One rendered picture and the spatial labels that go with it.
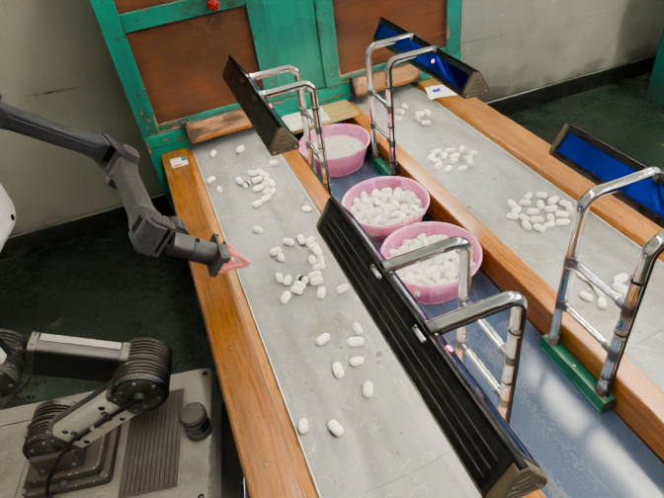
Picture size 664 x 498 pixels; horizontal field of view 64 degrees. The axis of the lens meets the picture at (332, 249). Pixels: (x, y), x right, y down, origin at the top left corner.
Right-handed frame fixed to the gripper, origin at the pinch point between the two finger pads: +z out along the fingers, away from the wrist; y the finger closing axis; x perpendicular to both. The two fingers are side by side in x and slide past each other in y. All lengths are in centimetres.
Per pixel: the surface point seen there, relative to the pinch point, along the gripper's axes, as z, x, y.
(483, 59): 168, -81, 174
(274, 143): -1.4, -26.6, 15.5
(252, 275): 8.7, 8.6, 9.4
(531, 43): 192, -104, 174
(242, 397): -1.5, 14.0, -31.0
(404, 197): 49, -25, 22
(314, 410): 10.3, 7.4, -38.8
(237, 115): 14, -10, 90
